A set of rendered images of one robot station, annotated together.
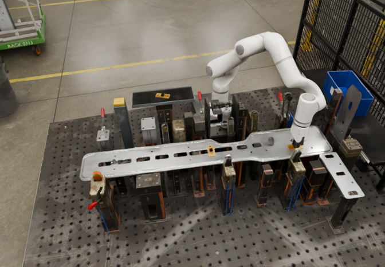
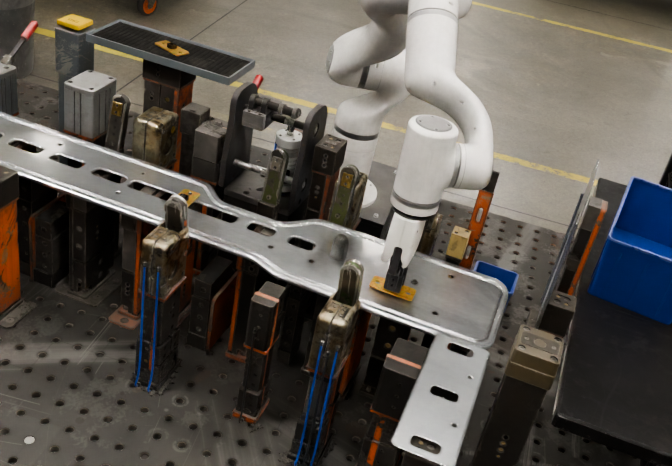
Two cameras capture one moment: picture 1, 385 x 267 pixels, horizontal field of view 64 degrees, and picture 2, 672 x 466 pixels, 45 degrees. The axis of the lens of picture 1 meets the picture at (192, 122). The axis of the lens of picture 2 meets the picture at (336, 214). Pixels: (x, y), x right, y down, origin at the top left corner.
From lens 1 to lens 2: 0.96 m
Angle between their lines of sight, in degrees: 20
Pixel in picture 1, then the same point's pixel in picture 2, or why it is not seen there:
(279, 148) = not seen: hidden behind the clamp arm
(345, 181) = (436, 414)
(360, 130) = (609, 341)
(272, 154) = (317, 275)
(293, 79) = (419, 66)
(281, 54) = not seen: outside the picture
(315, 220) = not seen: outside the picture
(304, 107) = (408, 144)
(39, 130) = not seen: hidden behind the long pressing
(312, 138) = (460, 300)
